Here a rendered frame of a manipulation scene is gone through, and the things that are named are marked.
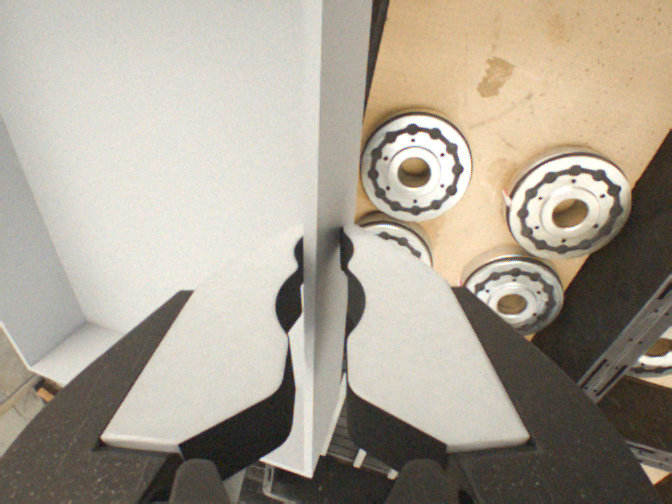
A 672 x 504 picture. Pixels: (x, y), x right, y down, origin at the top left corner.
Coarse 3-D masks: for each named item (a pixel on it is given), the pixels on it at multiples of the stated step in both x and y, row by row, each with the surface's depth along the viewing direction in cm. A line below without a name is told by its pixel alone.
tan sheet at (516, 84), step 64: (448, 0) 28; (512, 0) 27; (576, 0) 26; (640, 0) 25; (384, 64) 31; (448, 64) 30; (512, 64) 29; (576, 64) 28; (640, 64) 27; (512, 128) 31; (576, 128) 30; (640, 128) 29; (448, 256) 39
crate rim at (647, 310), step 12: (660, 288) 25; (648, 300) 26; (660, 300) 26; (636, 312) 27; (648, 312) 26; (624, 324) 28; (636, 324) 27; (648, 324) 27; (612, 336) 29; (624, 336) 28; (636, 336) 28; (612, 348) 29; (624, 348) 29; (600, 360) 30; (612, 360) 29; (588, 372) 31; (600, 372) 30; (588, 384) 31
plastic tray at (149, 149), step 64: (0, 0) 14; (64, 0) 13; (128, 0) 13; (192, 0) 12; (256, 0) 12; (320, 0) 7; (0, 64) 16; (64, 64) 15; (128, 64) 14; (192, 64) 13; (256, 64) 13; (320, 64) 8; (0, 128) 18; (64, 128) 17; (128, 128) 16; (192, 128) 15; (256, 128) 14; (320, 128) 9; (0, 192) 18; (64, 192) 19; (128, 192) 18; (192, 192) 16; (256, 192) 15; (320, 192) 10; (0, 256) 19; (64, 256) 22; (128, 256) 20; (192, 256) 19; (320, 256) 11; (0, 320) 20; (64, 320) 24; (128, 320) 24; (320, 320) 13; (64, 384) 21; (320, 384) 15; (320, 448) 18
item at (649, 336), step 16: (656, 320) 27; (640, 336) 28; (656, 336) 27; (624, 352) 29; (640, 352) 28; (624, 368) 30; (608, 384) 31; (592, 400) 32; (640, 448) 34; (656, 448) 33
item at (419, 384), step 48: (384, 240) 10; (384, 288) 8; (432, 288) 8; (384, 336) 7; (432, 336) 7; (384, 384) 6; (432, 384) 6; (480, 384) 6; (384, 432) 6; (432, 432) 5; (480, 432) 5
